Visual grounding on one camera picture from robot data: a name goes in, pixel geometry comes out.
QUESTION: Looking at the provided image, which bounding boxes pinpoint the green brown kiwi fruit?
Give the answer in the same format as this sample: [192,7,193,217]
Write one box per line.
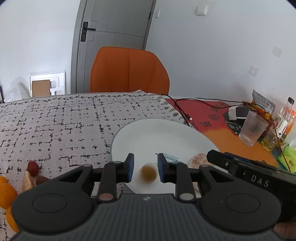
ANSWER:
[139,164,157,185]

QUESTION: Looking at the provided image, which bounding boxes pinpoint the small pomelo segment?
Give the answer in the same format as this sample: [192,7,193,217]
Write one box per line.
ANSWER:
[22,171,36,192]

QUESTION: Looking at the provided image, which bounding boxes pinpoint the white foam packaging frame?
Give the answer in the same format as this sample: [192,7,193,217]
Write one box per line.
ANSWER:
[29,72,66,97]

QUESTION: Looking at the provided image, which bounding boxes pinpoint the white ceramic plate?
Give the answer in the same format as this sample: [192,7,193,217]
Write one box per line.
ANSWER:
[111,118,218,194]

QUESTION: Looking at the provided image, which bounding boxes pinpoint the green packet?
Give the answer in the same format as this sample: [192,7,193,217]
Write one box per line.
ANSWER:
[277,146,296,175]

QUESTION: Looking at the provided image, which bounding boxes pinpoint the small oil bottle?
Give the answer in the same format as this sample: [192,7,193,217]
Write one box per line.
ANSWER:
[261,126,278,152]

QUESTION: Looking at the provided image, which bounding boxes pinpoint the dark red lychee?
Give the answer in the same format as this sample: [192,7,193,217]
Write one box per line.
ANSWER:
[36,176,50,185]

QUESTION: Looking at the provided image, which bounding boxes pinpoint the orange chair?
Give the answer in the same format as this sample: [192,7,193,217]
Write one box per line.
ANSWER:
[89,47,170,95]

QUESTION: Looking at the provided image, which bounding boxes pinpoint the large pomelo segment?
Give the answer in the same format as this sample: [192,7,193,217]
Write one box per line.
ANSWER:
[188,153,212,169]

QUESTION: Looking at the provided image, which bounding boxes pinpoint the black white patterned tablecloth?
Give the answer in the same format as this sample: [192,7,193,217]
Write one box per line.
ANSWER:
[1,91,183,193]

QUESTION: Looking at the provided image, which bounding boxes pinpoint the person's right hand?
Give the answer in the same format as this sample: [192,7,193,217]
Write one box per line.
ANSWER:
[274,221,296,240]

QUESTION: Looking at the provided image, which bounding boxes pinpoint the orange red cartoon mat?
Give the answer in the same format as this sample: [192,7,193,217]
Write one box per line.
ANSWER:
[177,99,280,167]

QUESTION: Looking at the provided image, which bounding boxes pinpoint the brown cardboard piece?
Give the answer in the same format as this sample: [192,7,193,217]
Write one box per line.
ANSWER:
[32,80,51,97]

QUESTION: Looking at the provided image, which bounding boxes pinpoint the silver snack bag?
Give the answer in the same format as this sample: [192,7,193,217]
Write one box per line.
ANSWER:
[251,90,275,114]

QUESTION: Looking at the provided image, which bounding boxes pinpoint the ribbed clear glass cup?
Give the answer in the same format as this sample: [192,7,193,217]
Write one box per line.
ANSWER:
[239,111,268,147]

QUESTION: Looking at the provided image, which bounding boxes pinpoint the clear plastic bottle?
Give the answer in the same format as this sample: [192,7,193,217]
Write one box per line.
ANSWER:
[275,97,295,143]

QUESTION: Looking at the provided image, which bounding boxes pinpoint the black door handle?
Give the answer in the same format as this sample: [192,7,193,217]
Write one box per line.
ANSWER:
[81,22,96,42]

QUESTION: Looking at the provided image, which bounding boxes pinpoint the large orange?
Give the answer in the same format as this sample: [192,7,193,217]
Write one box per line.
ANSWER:
[0,183,18,209]

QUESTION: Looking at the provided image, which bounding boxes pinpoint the small kumquat orange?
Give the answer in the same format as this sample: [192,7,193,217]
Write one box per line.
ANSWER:
[0,176,8,184]

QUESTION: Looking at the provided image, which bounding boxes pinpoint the white power adapter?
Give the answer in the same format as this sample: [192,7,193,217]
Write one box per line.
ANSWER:
[228,106,250,121]

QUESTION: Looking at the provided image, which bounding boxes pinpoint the grey door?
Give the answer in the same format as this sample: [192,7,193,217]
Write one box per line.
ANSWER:
[69,0,156,93]

